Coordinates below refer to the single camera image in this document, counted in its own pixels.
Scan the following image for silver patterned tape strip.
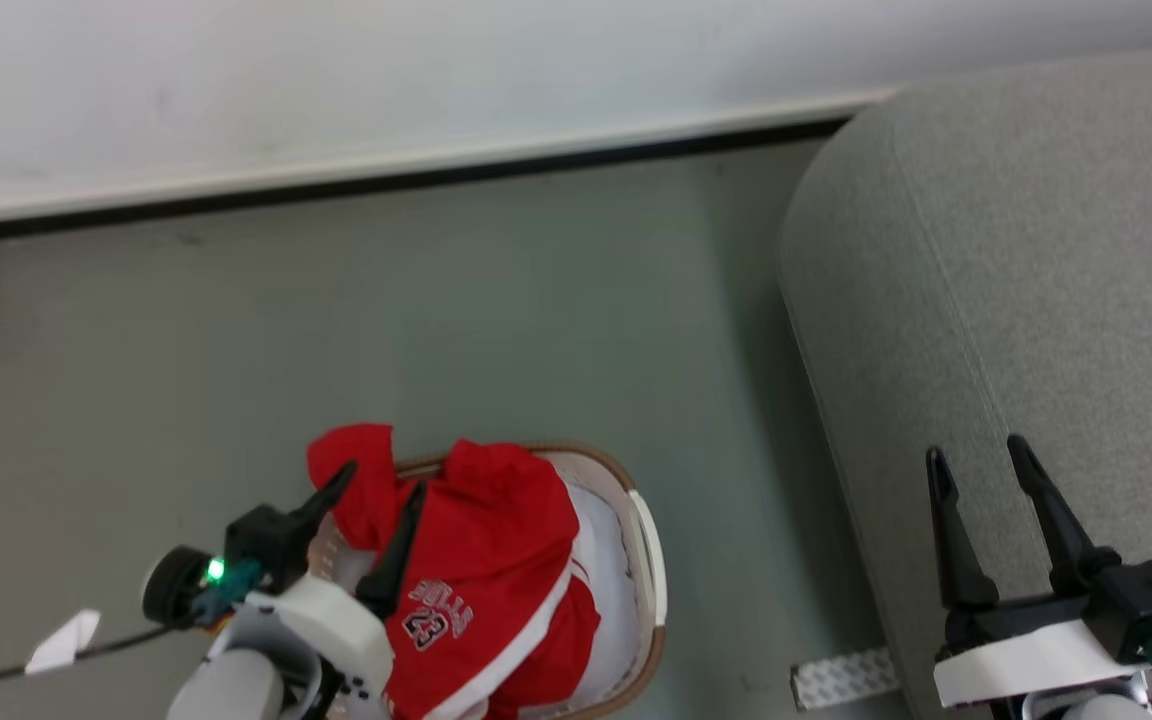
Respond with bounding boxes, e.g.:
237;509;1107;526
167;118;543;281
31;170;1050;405
790;647;903;712

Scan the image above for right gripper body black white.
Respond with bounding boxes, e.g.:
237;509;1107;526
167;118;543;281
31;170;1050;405
933;558;1152;710

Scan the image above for white baseboard strip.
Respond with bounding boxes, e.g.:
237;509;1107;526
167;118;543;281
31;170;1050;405
0;86;902;233

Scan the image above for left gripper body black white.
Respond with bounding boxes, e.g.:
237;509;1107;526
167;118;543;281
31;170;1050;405
224;504;395;720

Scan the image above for white paper cable tag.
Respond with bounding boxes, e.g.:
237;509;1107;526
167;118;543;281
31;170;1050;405
24;609;102;674

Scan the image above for grey fabric sofa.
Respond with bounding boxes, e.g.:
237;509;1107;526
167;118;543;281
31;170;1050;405
777;44;1152;720

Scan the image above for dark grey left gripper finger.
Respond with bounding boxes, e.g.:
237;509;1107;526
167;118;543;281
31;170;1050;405
354;482;428;620
286;460;358;543

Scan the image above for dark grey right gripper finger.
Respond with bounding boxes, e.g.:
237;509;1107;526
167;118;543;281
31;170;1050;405
1005;433;1123;598
925;446;1000;613

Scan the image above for thin black cable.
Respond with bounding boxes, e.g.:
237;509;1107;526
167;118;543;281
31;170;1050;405
0;622;182;699

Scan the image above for red white sports garment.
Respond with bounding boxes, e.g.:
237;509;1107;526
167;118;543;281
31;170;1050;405
307;423;603;720

